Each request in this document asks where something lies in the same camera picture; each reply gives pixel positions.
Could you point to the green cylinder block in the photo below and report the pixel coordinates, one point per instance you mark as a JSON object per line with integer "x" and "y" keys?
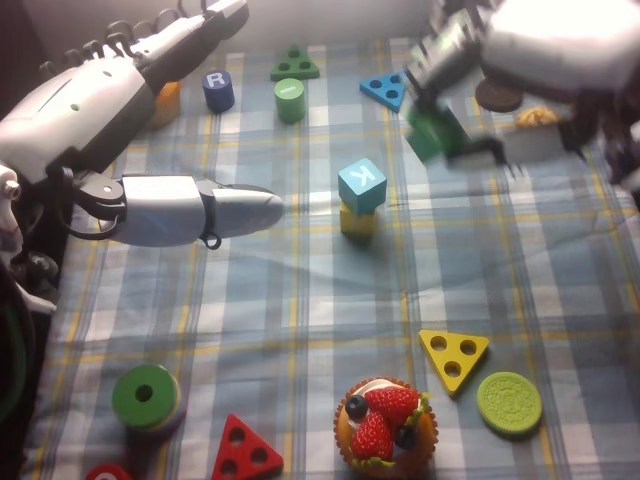
{"x": 290, "y": 102}

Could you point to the brown sandwich toy cookie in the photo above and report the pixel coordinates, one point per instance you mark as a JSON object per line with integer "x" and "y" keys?
{"x": 500, "y": 97}

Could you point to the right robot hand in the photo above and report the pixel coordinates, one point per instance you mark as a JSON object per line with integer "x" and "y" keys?
{"x": 75, "y": 120}

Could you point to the green sandwich toy cookie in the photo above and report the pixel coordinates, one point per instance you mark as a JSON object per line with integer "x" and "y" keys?
{"x": 509, "y": 405}

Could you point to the blue cylinder with letter R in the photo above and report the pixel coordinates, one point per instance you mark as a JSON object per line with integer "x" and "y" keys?
{"x": 218, "y": 92}

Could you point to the green triangle block with holes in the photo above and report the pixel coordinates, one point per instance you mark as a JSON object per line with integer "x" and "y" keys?
{"x": 295, "y": 67}

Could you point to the green cube block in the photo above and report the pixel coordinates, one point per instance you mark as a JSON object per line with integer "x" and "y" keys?
{"x": 435, "y": 132}

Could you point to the yellow flower toy cookie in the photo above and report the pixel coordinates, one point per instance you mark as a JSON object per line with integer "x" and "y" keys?
{"x": 537, "y": 116}

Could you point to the yellow triangle block with holes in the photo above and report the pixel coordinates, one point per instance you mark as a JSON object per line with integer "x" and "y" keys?
{"x": 452, "y": 360}

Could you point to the blue cube with letter K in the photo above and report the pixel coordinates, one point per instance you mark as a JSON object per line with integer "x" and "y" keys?
{"x": 362, "y": 185}

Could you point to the strawberry toy cupcake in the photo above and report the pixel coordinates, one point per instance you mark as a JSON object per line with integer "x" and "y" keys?
{"x": 382, "y": 425}

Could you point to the red triangle block with holes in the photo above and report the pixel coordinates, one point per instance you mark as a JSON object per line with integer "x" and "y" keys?
{"x": 240, "y": 455}

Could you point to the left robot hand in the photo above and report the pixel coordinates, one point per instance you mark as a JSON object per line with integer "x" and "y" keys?
{"x": 555, "y": 45}

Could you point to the red cylinder block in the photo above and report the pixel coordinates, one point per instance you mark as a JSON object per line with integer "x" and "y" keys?
{"x": 107, "y": 472}

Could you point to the stack of coloured rings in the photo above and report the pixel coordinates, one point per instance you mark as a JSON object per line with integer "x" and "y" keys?
{"x": 145, "y": 400}

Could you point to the blue triangle block with holes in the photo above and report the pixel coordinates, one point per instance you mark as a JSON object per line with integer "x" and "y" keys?
{"x": 382, "y": 92}

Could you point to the yellow cube block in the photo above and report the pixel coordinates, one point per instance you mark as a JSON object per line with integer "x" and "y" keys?
{"x": 357, "y": 225}

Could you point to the blue plaid tablecloth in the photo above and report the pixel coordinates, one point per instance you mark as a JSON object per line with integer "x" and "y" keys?
{"x": 300, "y": 300}

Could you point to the orange toy cupcake with cream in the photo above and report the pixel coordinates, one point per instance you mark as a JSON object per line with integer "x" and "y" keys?
{"x": 167, "y": 105}

